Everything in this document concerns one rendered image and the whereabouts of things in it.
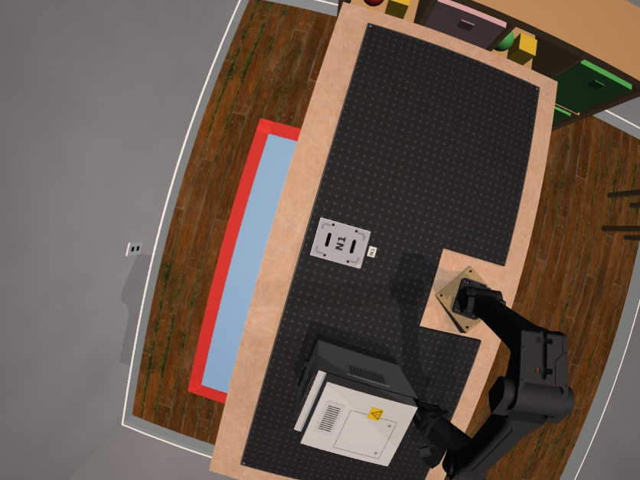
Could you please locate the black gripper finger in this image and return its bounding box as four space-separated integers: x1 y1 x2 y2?
416 402 439 417
413 405 430 430

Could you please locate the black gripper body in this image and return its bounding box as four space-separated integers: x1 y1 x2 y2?
420 408 459 446

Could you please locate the dark grey machine housing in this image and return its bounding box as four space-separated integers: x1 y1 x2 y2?
294 334 419 466

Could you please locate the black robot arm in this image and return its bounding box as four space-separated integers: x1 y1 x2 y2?
420 278 575 480

